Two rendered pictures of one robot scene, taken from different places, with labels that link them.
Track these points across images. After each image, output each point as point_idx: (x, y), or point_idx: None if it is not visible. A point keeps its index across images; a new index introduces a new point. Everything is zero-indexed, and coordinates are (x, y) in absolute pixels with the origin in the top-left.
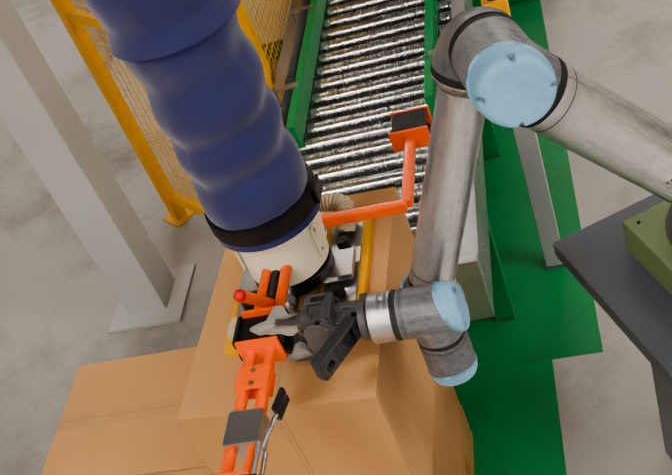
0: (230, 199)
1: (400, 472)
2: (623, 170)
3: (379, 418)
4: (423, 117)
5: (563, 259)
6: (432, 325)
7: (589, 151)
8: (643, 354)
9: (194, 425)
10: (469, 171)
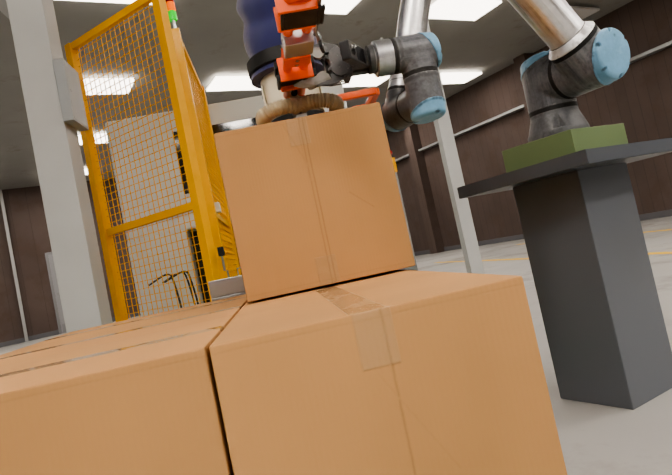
0: (275, 21)
1: (393, 199)
2: None
3: (380, 127)
4: None
5: (466, 190)
6: (420, 42)
7: None
8: (544, 174)
9: (227, 139)
10: (427, 2)
